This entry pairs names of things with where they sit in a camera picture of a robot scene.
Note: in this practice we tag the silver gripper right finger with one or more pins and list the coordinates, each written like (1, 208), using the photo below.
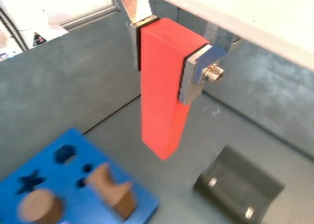
(201, 67)

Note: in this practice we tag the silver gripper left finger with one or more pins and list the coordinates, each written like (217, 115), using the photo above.
(139, 17)

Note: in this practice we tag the red tall rectangular block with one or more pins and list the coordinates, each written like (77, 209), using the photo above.
(167, 43)

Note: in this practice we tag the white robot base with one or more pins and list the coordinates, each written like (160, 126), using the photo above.
(26, 22)

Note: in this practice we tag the blue shape-sorting board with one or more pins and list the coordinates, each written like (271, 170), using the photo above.
(57, 169)

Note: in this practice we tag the dark grey curved block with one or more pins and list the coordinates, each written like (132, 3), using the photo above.
(241, 188)

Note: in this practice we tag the brown notched tall block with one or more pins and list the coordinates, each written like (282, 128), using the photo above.
(114, 194)

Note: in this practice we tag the brown cylinder peg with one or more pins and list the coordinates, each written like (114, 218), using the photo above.
(41, 207)

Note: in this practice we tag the aluminium frame rail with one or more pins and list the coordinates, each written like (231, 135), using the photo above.
(88, 18)

